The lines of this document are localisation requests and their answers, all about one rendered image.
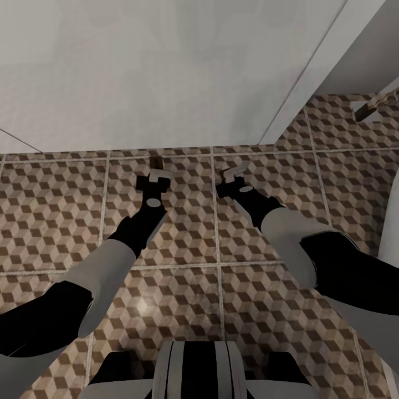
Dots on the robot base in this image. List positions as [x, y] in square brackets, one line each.
[285, 380]

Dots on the robot trunk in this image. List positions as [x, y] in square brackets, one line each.
[199, 370]

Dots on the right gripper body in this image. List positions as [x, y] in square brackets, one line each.
[224, 189]

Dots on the furniture sink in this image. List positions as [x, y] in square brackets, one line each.
[89, 75]

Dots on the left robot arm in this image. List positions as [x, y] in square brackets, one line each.
[33, 335]

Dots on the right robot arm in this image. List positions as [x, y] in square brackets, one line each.
[362, 289]

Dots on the bathtub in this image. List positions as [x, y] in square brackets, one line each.
[367, 111]

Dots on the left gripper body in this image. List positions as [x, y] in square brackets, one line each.
[143, 183]

